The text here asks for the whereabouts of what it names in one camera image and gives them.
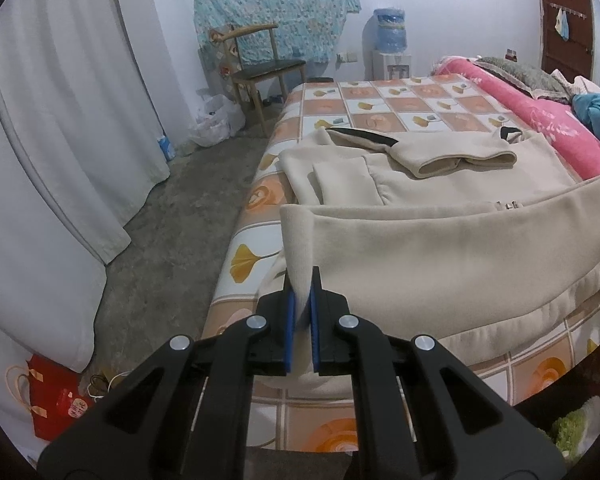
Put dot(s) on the white cloth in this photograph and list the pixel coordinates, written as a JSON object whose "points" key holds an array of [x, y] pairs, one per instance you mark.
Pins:
{"points": [[587, 85]]}

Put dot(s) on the red gift bag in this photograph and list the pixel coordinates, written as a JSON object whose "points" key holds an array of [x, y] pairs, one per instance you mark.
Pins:
{"points": [[55, 400]]}

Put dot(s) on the pink floral blanket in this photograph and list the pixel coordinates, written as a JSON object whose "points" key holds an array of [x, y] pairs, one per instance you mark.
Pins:
{"points": [[545, 120]]}

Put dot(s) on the grey fuzzy blanket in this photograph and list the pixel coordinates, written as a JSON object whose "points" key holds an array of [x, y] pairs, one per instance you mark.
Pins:
{"points": [[515, 72]]}

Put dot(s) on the white water dispenser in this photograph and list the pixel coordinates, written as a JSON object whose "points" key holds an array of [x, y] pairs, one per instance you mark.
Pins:
{"points": [[392, 66]]}

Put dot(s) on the wall socket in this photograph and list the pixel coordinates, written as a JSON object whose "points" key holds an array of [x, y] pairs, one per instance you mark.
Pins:
{"points": [[346, 57]]}

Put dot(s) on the blue packet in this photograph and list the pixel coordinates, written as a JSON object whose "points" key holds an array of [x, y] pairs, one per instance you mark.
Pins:
{"points": [[166, 147]]}

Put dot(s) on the green and white fluffy garment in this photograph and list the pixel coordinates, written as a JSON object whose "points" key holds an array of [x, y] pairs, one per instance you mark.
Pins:
{"points": [[575, 425]]}

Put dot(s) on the small hanging cloth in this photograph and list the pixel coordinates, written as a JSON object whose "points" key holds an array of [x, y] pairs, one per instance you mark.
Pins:
{"points": [[562, 25]]}

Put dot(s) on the blue water bottle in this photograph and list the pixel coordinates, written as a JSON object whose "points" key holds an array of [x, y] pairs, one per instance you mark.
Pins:
{"points": [[390, 30]]}

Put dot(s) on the printed tote bag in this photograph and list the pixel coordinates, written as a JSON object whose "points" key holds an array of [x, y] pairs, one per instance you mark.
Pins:
{"points": [[226, 52]]}

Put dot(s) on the cream zip jacket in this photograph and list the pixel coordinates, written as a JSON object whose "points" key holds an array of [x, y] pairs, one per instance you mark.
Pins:
{"points": [[430, 240]]}

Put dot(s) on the white curtain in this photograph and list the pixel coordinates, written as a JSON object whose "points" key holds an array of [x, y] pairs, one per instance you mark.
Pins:
{"points": [[55, 135]]}

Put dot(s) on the blue clothing item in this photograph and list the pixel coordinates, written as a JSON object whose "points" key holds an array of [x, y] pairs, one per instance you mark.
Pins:
{"points": [[597, 115]]}

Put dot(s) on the white plastic bag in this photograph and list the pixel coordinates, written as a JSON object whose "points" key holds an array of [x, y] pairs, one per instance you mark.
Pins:
{"points": [[215, 122]]}

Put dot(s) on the door hook rail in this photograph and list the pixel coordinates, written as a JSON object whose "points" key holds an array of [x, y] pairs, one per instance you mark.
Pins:
{"points": [[570, 11]]}

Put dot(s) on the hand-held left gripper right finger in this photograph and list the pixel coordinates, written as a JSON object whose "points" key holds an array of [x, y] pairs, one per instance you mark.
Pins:
{"points": [[315, 345]]}

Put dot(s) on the teal floral wall cloth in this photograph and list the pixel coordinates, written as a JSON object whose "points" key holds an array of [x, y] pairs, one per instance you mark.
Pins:
{"points": [[280, 0]]}

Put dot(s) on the wooden chair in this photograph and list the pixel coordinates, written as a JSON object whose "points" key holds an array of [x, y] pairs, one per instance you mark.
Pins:
{"points": [[267, 70]]}

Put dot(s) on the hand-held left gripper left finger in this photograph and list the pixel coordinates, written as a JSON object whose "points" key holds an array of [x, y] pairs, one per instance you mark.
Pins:
{"points": [[291, 340]]}

